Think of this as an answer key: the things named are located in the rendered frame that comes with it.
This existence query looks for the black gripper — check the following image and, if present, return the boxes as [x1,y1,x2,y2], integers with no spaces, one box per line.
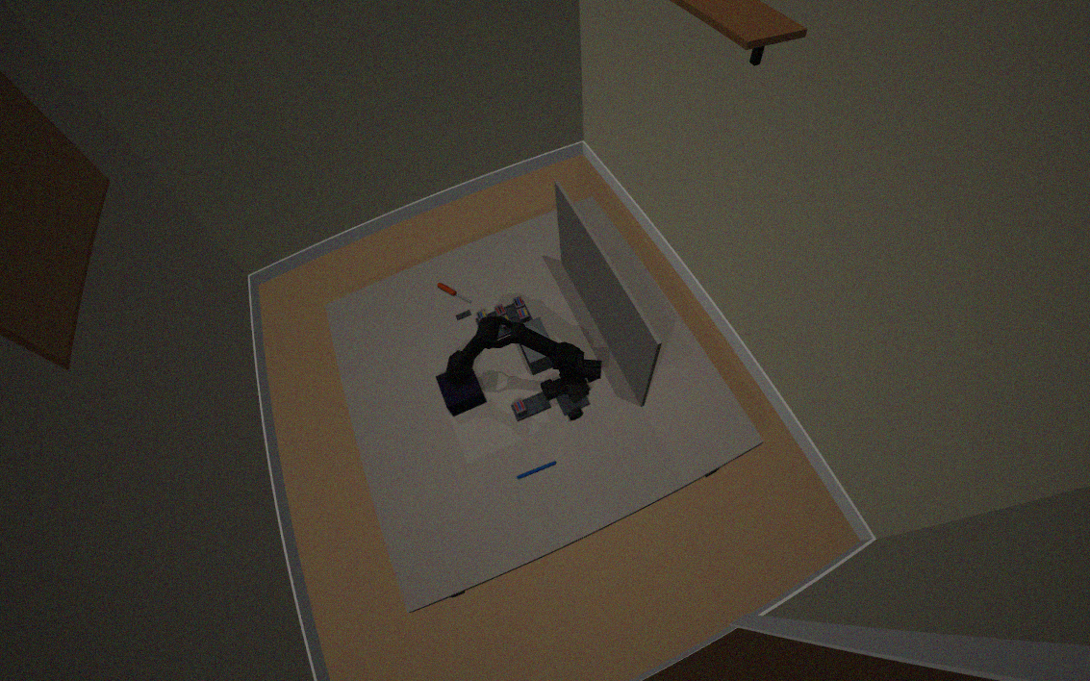
[541,374,597,401]

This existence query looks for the dark blue thin bar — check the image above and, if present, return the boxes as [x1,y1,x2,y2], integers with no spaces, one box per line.
[518,462,557,479]

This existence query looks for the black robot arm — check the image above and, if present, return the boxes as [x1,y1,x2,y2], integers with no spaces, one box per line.
[444,316,602,403]

